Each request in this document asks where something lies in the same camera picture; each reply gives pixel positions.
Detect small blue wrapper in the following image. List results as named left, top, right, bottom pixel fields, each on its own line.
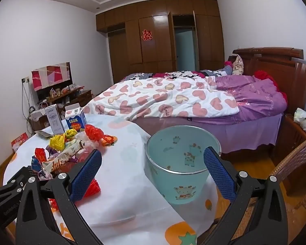
left=31, top=157, right=42, bottom=173

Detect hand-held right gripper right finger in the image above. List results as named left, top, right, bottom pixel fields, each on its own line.
left=197, top=146, right=288, bottom=245

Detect wicker chair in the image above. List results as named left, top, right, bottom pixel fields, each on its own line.
left=245, top=134, right=306, bottom=235

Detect brown wooden wardrobe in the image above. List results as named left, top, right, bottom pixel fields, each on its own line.
left=95, top=0, right=226, bottom=83

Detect wooden nightstand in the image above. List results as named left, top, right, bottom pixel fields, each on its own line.
left=275, top=114, right=306, bottom=159

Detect round table with fruit tablecloth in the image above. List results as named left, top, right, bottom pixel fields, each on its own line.
left=2, top=114, right=220, bottom=245

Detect black and white patterned blanket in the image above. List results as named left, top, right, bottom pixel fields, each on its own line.
left=120, top=69, right=232, bottom=82

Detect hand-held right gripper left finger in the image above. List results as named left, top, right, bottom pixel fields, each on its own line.
left=15, top=149, right=103, bottom=245

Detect dark purple wrapper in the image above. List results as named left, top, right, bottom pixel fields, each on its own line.
left=44, top=145, right=60, bottom=160

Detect clear plastic bag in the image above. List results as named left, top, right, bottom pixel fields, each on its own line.
left=76, top=136, right=99, bottom=159

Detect black television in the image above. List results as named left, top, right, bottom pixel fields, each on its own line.
left=32, top=62, right=73, bottom=101

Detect small red wrapper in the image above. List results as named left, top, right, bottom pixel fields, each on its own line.
left=35, top=147, right=48, bottom=164

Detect purple bed sheet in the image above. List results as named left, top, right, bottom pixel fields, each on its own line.
left=133, top=114, right=282, bottom=154

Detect red plastic net bag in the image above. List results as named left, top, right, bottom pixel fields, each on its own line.
left=85, top=124, right=118, bottom=147

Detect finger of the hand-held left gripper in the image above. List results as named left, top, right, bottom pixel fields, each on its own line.
left=0, top=167, right=33, bottom=233

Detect white crumpled plastic bag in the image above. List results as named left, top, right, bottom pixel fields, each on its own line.
left=294, top=108, right=306, bottom=133

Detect white heart-print quilt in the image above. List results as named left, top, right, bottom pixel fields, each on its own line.
left=84, top=77, right=240, bottom=121

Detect floral pillow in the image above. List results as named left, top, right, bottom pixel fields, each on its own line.
left=232, top=55, right=244, bottom=76

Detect hanging cables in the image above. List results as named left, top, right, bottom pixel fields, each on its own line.
left=22, top=82, right=35, bottom=130

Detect red foam fruit net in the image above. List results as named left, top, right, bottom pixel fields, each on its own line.
left=80, top=178, right=102, bottom=205

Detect yellow plastic bag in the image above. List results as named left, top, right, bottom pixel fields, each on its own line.
left=49, top=133, right=66, bottom=151

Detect pink patchwork cover cloth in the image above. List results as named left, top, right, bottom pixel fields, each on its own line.
left=31, top=62, right=70, bottom=91

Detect open cardboard box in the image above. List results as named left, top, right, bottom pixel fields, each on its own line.
left=28, top=108, right=50, bottom=130

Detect white snack bar wrapper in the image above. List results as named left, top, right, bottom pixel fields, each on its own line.
left=42, top=139, right=86, bottom=180

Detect purple quilt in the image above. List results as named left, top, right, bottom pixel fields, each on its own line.
left=206, top=75, right=288, bottom=118

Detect flat dark sachet packet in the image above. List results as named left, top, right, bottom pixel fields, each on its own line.
left=34, top=130, right=53, bottom=139

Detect clutter of jars and cups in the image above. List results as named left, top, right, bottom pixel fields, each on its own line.
left=48, top=84, right=84, bottom=99

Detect tall white carton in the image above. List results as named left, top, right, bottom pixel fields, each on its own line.
left=44, top=105, right=65, bottom=136

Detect red and white box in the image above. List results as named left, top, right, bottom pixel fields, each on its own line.
left=11, top=132, right=29, bottom=154

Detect grey and pink clothing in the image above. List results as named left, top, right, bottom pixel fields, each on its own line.
left=214, top=61, right=233, bottom=76

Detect yellow-green wrapper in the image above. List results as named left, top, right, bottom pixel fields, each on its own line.
left=65, top=129, right=79, bottom=140

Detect red fluffy cloth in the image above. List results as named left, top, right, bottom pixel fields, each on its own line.
left=253, top=70, right=288, bottom=104

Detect wooden bed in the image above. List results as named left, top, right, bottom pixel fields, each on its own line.
left=232, top=47, right=306, bottom=115

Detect wooden television cabinet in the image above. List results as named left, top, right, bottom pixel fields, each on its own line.
left=37, top=87, right=93, bottom=113

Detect blue milk carton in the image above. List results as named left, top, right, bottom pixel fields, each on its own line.
left=64, top=103, right=87, bottom=131

